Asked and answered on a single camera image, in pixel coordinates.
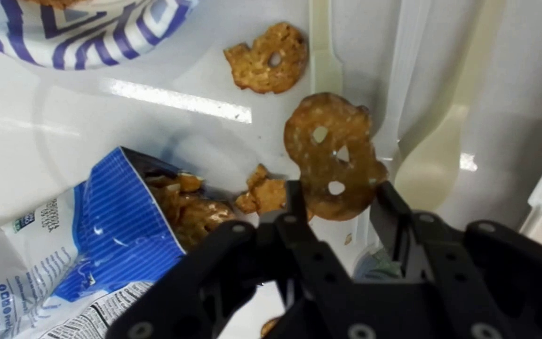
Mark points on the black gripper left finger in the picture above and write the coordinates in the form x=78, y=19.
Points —
x=221, y=269

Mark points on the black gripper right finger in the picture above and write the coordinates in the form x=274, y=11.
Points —
x=504, y=282

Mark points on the round brown cookie with holes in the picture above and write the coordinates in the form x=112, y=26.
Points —
x=302, y=150

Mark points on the small cookie fragment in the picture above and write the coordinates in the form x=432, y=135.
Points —
x=268, y=194

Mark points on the broken brown cookie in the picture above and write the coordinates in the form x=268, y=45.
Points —
x=253, y=66

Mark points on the heap of broken cookies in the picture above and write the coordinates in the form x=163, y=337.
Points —
x=189, y=213

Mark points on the blue white snack bag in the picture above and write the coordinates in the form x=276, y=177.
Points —
x=114, y=218

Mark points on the patterned paper cup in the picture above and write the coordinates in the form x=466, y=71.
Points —
x=377, y=269

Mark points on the cream plastic knife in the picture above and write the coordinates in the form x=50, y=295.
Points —
x=325, y=37

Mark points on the blue patterned paper bowl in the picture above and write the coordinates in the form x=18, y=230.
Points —
x=95, y=37

